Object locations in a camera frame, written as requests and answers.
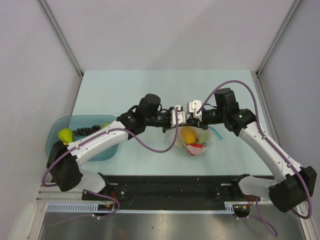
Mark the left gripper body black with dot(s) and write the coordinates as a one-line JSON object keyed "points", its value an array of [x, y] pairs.
{"points": [[160, 119]]}

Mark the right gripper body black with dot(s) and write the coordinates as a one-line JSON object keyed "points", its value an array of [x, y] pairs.
{"points": [[213, 116]]}

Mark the orange fruit toy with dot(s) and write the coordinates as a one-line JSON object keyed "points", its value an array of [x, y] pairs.
{"points": [[188, 135]]}

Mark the green lettuce toy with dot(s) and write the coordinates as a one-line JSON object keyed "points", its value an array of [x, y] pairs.
{"points": [[203, 138]]}

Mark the clear zip top bag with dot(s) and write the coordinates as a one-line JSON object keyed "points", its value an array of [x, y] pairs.
{"points": [[216, 137]]}

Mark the red apple toy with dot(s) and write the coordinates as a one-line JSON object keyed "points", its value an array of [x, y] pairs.
{"points": [[195, 149]]}

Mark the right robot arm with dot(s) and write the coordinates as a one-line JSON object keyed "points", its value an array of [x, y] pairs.
{"points": [[292, 183]]}

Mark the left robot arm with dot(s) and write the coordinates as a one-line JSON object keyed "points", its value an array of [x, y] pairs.
{"points": [[64, 164]]}

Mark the green apple toy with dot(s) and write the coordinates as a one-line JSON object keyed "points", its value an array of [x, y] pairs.
{"points": [[105, 125]]}

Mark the black grape bunch toy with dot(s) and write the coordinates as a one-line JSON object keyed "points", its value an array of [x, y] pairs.
{"points": [[86, 131]]}

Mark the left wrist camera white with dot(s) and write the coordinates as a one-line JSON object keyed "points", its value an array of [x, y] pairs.
{"points": [[178, 116]]}

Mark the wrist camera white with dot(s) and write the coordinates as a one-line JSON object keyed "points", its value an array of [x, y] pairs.
{"points": [[193, 109], [178, 116]]}

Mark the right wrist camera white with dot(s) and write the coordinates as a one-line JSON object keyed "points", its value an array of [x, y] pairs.
{"points": [[193, 109]]}

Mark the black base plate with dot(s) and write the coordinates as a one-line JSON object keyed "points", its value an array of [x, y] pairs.
{"points": [[170, 193]]}

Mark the white cable duct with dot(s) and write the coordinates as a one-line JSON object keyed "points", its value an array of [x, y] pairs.
{"points": [[99, 208]]}

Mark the aluminium frame rail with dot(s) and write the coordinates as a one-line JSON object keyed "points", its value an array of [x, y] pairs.
{"points": [[53, 194]]}

